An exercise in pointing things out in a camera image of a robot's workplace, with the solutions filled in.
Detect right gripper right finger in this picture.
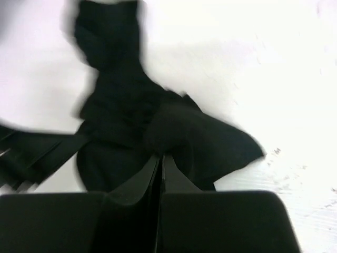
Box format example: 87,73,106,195
161,155,300,253

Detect black tank top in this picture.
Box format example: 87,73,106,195
1,1,264,192

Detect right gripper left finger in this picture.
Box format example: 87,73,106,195
1,157,160,252

